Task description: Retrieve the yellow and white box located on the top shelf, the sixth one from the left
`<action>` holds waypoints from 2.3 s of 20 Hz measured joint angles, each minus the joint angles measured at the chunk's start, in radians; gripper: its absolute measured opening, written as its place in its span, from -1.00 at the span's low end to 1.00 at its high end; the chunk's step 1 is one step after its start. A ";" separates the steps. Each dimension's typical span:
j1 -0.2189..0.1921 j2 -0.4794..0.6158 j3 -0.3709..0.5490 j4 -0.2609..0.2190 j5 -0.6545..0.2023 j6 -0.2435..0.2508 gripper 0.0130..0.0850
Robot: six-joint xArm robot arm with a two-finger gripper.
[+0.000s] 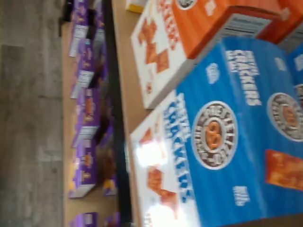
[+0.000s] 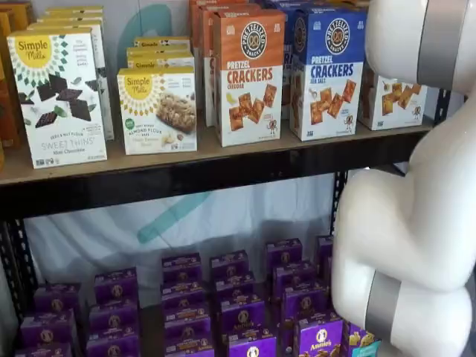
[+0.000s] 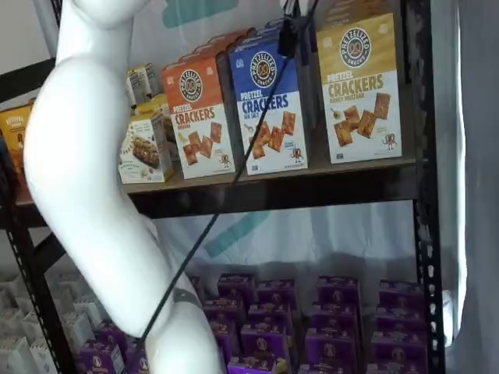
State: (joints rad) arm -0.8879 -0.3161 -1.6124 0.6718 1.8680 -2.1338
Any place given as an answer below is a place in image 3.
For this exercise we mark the black metal shelf rack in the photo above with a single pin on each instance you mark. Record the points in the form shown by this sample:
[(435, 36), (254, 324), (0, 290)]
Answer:
[(273, 195), (312, 233)]

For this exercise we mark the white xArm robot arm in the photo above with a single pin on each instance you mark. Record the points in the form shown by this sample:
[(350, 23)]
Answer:
[(85, 156)]

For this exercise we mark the blue sea salt crackers box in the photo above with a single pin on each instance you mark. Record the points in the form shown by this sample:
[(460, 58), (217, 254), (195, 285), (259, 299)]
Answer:
[(280, 148), (273, 25), (265, 37)]

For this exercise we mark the Sweet Thins mint chocolate box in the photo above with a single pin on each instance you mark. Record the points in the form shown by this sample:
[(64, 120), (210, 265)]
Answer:
[(136, 83), (154, 78)]

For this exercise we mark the orange cheddar pretzel crackers box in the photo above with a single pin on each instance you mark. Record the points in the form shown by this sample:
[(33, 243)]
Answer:
[(199, 117), (206, 52), (222, 43)]

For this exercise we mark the wooden shelf board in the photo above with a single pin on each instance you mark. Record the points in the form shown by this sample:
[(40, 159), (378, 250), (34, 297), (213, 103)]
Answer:
[(312, 171)]

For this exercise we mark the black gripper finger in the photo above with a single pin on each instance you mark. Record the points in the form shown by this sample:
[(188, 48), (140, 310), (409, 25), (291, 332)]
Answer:
[(287, 37)]

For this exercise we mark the orange snack box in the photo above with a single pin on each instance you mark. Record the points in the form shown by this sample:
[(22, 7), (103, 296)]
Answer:
[(11, 136)]

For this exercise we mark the white paper pouch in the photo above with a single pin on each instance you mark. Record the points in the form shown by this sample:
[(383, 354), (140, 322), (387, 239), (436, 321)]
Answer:
[(17, 356), (75, 329), (35, 325)]

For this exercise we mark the yellow honey mustard crackers box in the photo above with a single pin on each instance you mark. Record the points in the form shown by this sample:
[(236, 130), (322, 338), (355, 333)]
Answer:
[(358, 97), (358, 9)]

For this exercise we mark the purple Annie's snack box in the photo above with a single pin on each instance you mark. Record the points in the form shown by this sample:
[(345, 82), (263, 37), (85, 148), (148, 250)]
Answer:
[(107, 335), (331, 369), (397, 369), (401, 294), (276, 292), (133, 360), (259, 367), (336, 317), (226, 311), (267, 341), (236, 286), (271, 313), (401, 319), (99, 358), (334, 346), (338, 290), (399, 348), (228, 335)]

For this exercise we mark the almond flour bars box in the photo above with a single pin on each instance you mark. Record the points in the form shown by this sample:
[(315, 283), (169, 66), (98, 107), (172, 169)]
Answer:
[(150, 109), (158, 99), (144, 156)]

